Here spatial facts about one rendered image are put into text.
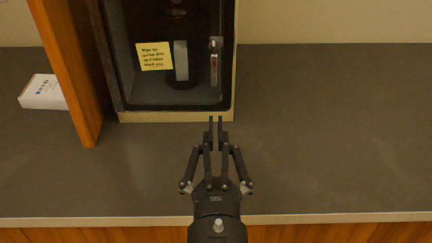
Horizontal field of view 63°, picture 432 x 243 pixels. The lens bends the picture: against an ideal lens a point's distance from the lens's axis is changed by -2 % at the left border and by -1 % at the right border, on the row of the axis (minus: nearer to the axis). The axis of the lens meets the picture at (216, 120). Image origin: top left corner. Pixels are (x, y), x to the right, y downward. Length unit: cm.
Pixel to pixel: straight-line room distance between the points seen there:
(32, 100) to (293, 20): 89
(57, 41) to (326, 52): 90
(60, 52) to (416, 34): 123
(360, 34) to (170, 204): 95
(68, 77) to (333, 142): 68
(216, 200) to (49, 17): 47
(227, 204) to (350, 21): 99
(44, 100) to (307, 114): 76
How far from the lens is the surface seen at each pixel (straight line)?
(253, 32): 134
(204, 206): 56
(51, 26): 78
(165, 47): 84
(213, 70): 81
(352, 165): 97
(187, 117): 99
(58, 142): 104
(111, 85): 93
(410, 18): 149
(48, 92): 115
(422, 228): 109
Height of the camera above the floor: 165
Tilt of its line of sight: 45 degrees down
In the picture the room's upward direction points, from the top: straight up
